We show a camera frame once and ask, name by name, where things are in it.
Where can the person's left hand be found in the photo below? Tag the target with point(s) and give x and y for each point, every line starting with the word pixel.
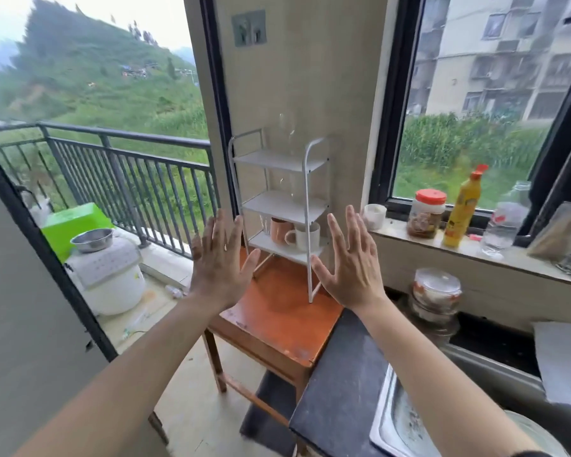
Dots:
pixel 219 271

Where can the person's right hand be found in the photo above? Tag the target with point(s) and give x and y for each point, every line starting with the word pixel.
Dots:
pixel 354 276

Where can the person's left middle finger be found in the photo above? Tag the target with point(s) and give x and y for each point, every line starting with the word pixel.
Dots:
pixel 224 230

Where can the person's left little finger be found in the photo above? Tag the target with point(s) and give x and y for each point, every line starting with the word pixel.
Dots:
pixel 196 249

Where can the person's left thumb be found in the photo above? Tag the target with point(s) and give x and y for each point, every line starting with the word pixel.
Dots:
pixel 251 267

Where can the person's right thumb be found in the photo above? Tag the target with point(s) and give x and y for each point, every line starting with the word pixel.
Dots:
pixel 320 270

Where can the person's right little finger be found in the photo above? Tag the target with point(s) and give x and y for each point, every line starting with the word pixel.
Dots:
pixel 376 261

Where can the person's right middle finger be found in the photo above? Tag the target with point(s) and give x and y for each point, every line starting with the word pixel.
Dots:
pixel 352 228

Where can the person's right forearm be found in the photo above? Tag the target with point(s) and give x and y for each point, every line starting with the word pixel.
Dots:
pixel 437 390

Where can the person's left forearm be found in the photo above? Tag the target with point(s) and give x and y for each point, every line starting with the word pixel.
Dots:
pixel 123 375

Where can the small white cup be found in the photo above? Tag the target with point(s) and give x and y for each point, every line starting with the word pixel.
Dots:
pixel 374 216

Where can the white ceramic mug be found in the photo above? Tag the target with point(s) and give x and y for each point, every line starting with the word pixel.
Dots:
pixel 307 236

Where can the clear glass mug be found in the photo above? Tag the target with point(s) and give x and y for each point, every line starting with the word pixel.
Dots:
pixel 265 224

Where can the small crushed plastic bottle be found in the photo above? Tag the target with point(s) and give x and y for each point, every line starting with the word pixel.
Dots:
pixel 174 292

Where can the pink ceramic mug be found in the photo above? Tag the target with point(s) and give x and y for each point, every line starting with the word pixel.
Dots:
pixel 280 229

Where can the brown wooden table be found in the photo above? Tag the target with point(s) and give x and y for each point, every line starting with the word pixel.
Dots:
pixel 276 323

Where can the white three-tier metal rack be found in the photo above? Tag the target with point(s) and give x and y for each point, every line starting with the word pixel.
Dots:
pixel 285 204

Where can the lidded patterned bowl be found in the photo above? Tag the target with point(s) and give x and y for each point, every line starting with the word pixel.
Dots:
pixel 435 292

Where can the red-lidded plastic jar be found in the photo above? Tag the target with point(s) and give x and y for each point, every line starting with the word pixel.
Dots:
pixel 426 214

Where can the white rice cooker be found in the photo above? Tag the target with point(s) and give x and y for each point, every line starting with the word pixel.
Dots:
pixel 107 280

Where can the dark metal balcony railing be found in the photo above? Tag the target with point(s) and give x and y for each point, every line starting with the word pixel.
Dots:
pixel 123 180

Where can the yellow bottle with red cap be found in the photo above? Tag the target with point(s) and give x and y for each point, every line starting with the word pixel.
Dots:
pixel 463 209

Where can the stainless steel bowl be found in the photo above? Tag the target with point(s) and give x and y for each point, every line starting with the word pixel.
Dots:
pixel 92 239

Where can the dark stone countertop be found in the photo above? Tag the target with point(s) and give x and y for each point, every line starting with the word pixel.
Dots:
pixel 342 390

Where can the green plastic box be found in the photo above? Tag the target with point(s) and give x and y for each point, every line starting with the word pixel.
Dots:
pixel 71 226

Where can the clear plastic bottle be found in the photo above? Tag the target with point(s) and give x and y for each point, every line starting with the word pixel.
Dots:
pixel 504 223

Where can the stainless steel sink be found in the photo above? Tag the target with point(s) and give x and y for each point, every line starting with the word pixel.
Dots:
pixel 399 418

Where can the white plastic jug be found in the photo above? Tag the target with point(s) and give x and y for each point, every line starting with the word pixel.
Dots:
pixel 37 207

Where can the grey door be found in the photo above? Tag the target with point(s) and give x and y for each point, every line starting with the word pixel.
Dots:
pixel 28 328

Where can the clear plastic bag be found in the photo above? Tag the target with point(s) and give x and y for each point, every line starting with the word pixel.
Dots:
pixel 559 233

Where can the white cutting board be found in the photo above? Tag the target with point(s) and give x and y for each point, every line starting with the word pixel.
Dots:
pixel 564 364

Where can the grey apartment building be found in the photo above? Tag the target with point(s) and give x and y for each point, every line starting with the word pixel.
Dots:
pixel 499 52

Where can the white plate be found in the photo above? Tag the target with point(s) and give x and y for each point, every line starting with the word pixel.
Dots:
pixel 537 435

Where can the black window frame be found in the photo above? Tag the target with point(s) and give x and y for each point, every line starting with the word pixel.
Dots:
pixel 395 104

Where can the grey wall socket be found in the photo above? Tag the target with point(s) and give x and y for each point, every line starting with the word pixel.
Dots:
pixel 249 28

